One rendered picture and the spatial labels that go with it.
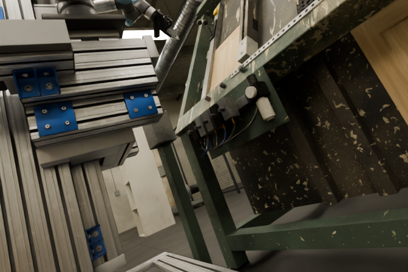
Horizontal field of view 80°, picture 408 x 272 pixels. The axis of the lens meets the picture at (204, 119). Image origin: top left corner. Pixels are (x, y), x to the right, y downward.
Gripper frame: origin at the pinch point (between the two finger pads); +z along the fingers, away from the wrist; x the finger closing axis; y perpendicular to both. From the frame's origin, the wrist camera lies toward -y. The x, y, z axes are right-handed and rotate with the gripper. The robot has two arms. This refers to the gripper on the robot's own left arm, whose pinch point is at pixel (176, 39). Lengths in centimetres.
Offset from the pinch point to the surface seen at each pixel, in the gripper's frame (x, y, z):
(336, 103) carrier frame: -53, 49, 75
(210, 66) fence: -10.5, 5.7, 27.6
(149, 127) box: -52, -26, 23
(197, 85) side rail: -0.7, -16.9, 28.9
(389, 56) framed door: -50, 71, 73
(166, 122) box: -46, -21, 28
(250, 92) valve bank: -65, 34, 45
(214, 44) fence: 9.2, 10.6, 20.6
